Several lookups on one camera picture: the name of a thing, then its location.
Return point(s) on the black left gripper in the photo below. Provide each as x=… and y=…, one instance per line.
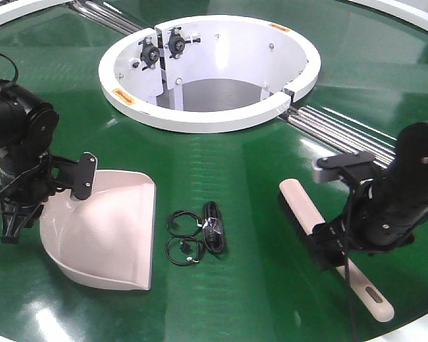
x=24, y=184

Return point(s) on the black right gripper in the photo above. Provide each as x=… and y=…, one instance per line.
x=359, y=227

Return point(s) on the pink hand brush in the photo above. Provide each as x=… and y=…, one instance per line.
x=308, y=216

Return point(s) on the pink plastic dustpan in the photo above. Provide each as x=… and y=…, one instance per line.
x=105, y=241

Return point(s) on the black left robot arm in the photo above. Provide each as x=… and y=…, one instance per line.
x=27, y=122

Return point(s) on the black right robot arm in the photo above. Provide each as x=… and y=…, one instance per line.
x=383, y=207

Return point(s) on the steel rollers right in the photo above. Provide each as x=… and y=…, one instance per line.
x=342, y=132

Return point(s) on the steel rollers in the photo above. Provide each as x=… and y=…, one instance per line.
x=342, y=132
x=103, y=15

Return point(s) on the white outer rim left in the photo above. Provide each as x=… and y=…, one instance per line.
x=17, y=9

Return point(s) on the white rim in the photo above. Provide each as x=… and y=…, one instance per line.
x=17, y=9
x=400, y=10

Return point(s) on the steel rollers top left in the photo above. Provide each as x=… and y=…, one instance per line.
x=103, y=15

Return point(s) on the white outer rim right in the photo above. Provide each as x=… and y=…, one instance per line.
x=400, y=10

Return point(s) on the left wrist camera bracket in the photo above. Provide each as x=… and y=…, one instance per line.
x=83, y=176

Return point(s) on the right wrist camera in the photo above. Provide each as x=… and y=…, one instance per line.
x=351, y=168

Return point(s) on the left black bearing mount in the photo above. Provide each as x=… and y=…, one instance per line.
x=150, y=53

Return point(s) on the black bearing mount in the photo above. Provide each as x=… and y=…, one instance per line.
x=150, y=53
x=176, y=42

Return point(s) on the right black bearing mount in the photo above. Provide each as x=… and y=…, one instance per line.
x=176, y=42

